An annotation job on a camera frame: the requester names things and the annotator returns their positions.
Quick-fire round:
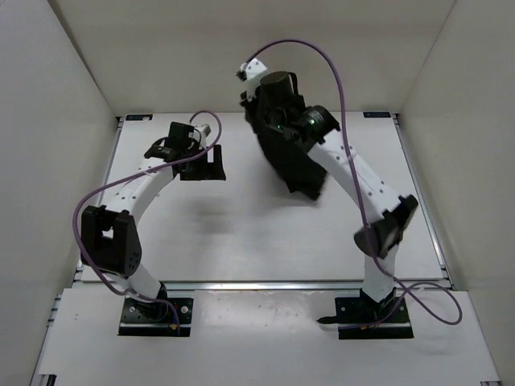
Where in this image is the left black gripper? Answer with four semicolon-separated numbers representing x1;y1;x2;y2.
180;142;225;180

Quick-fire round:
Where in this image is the black pleated skirt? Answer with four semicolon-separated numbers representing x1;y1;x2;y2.
243;101;327;201

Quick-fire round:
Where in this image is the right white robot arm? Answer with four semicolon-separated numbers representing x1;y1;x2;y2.
237;64;418;322

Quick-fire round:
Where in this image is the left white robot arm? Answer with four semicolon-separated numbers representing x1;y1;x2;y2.
72;121;226;320

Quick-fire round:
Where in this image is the left blue table label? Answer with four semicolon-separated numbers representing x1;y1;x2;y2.
125;114;153;121

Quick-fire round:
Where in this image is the blue table label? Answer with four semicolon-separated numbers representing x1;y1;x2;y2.
363;111;391;119
125;114;153;121

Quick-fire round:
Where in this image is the right blue table label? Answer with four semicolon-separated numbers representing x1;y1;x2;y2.
363;111;391;119

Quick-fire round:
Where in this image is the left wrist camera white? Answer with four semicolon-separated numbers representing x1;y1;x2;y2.
192;124;212;149

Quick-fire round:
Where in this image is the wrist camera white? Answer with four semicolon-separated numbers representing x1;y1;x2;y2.
236;58;269;100
192;124;212;149

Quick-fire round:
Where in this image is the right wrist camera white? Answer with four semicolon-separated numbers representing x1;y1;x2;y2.
236;58;269;100

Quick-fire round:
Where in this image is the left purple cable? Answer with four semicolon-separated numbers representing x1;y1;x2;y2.
72;110;225;327

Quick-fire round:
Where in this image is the purple cable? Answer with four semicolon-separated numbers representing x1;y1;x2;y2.
72;110;225;327
251;39;463;326

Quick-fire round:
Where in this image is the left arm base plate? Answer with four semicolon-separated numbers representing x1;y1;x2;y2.
118;296;194;338

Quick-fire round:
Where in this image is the aluminium table rail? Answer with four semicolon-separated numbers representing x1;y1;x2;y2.
72;279;447;291

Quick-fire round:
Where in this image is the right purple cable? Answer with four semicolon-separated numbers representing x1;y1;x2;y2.
251;39;463;326

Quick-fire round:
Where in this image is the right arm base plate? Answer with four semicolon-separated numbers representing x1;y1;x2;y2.
317;297;414;340

